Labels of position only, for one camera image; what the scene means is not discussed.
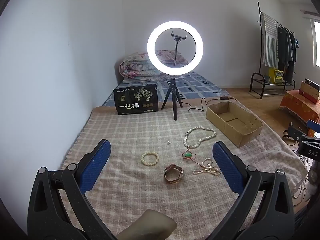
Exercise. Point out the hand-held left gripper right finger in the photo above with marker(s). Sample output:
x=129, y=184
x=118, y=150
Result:
x=227, y=167

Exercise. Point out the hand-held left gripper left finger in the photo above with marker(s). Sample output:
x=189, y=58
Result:
x=97, y=165

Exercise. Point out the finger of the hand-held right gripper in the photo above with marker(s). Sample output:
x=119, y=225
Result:
x=297, y=132
x=314, y=125

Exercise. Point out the cardboard box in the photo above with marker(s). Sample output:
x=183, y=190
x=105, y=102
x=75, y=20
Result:
x=233, y=122

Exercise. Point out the brown leather wristwatch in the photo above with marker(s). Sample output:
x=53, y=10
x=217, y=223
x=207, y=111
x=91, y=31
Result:
x=173, y=173

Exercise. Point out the small black floor tripod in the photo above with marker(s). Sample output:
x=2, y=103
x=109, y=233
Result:
x=287, y=133

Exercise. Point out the orange cloth covered table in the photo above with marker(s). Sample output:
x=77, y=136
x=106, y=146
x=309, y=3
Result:
x=297, y=105

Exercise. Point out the tan gift box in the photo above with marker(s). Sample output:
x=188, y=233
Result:
x=308, y=92

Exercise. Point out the dark flat box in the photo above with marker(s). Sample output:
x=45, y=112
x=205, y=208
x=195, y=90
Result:
x=312, y=83

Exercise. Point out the beige plaid blanket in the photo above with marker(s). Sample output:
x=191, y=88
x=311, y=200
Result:
x=130, y=192

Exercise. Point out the yellow carton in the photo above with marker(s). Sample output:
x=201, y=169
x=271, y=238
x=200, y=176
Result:
x=276, y=76

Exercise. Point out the black metal clothes rack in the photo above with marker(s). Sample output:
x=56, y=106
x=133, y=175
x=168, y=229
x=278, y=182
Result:
x=257, y=80

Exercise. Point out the black printed snack bag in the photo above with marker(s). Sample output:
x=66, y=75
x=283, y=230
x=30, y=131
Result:
x=136, y=100

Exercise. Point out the person's olive trouser leg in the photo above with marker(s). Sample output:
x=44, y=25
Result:
x=147, y=226

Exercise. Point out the window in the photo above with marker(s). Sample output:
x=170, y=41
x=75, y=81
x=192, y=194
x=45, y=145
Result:
x=317, y=45

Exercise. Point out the dark hanging clothes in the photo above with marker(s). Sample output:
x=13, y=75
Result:
x=285, y=47

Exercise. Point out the small blue hanging item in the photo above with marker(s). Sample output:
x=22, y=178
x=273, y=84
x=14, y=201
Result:
x=297, y=43

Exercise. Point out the blue patterned mattress sheet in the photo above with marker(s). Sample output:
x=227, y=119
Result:
x=195, y=83

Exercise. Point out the black tripod stand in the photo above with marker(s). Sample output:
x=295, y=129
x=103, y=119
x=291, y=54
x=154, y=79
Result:
x=174, y=92

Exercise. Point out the striped grey white towel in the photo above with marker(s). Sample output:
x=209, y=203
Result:
x=269, y=40

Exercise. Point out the folded floral quilt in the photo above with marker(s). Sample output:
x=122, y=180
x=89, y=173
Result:
x=135, y=68

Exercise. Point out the wooden curtain rod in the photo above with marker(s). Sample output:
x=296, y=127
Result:
x=310, y=12

